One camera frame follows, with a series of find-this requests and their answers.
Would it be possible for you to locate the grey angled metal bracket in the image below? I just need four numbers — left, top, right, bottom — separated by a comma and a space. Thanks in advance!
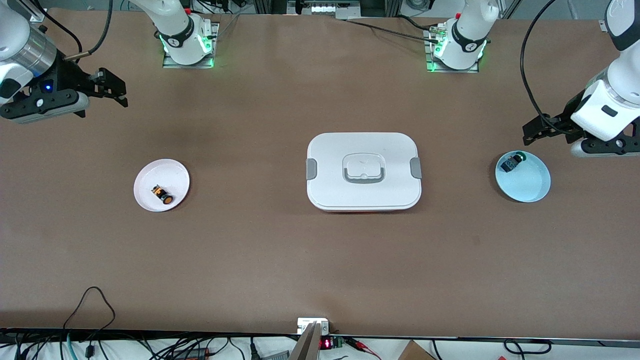
287, 322, 324, 360

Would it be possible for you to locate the black cable across table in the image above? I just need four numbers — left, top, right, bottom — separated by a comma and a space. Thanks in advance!
344, 19, 442, 45

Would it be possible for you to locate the light blue round plate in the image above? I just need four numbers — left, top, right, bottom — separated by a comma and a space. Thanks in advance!
494, 149, 552, 204

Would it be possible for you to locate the brown cardboard piece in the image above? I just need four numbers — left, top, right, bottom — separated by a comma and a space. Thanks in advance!
397, 340, 437, 360

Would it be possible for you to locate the white lidded storage box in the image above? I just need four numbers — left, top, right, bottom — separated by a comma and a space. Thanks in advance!
306, 132, 423, 214

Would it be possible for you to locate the white lit control unit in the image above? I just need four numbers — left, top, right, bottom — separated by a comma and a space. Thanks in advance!
287, 0, 362, 20

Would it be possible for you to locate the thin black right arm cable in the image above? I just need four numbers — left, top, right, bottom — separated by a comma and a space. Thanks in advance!
42, 7, 84, 54

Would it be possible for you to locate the white mounting block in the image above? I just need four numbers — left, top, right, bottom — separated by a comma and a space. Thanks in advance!
297, 317, 330, 335

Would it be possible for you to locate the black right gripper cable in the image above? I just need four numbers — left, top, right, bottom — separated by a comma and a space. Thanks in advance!
63, 0, 114, 62

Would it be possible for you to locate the blue black small part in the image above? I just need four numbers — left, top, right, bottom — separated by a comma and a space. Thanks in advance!
500, 152, 529, 174

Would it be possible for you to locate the pink round plate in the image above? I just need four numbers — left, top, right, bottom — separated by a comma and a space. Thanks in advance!
133, 158, 191, 213

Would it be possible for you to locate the orange push-button switch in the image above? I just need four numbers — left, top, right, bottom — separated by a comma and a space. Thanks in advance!
151, 184, 175, 205

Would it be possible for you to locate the black looped table cable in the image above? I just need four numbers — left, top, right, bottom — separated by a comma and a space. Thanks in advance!
62, 286, 117, 342

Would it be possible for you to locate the black coiled cable loop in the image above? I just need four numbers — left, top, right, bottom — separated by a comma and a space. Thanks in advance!
503, 339, 553, 357

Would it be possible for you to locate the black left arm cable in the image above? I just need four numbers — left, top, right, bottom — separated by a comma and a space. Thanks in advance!
519, 0, 559, 137

